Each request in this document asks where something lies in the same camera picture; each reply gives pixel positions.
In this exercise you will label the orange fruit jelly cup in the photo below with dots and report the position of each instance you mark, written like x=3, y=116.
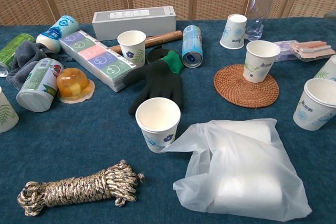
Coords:
x=71, y=82

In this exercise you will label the paper cup with fern print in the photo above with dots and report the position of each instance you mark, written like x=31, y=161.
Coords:
x=131, y=51

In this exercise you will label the white squeeze bottle blue label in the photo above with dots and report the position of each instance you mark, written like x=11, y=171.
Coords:
x=57, y=31

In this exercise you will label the blue table cloth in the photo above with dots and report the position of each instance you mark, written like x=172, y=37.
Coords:
x=78, y=155

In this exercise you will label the light blue drink can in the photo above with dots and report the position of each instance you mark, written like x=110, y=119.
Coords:
x=193, y=43

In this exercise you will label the brown wooden stick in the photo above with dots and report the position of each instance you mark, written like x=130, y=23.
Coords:
x=162, y=38

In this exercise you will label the clear plastic water bottle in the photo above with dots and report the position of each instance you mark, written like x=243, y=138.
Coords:
x=258, y=11

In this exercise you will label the purple plastic blister pack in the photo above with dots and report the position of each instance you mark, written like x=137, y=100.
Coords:
x=284, y=51

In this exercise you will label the white plastic bag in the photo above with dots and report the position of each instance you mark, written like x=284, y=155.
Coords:
x=236, y=169

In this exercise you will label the black glove green cuff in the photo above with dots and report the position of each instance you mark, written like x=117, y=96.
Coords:
x=160, y=82

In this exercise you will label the pink razor pack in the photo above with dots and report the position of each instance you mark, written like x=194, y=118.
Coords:
x=312, y=49

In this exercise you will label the white paper cup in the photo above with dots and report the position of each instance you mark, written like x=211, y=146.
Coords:
x=328, y=70
x=260, y=64
x=6, y=113
x=233, y=32
x=157, y=119
x=312, y=111

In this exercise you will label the black tape roll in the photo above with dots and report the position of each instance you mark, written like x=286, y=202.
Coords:
x=155, y=54

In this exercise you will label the white green drink can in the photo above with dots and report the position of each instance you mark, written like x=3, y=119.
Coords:
x=39, y=82

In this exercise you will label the round woven coaster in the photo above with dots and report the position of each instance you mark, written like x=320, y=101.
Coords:
x=231, y=90

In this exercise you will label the grey cloth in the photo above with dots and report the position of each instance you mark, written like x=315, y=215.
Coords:
x=23, y=56

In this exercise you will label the multicolour tissue pack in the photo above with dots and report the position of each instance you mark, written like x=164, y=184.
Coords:
x=97, y=56

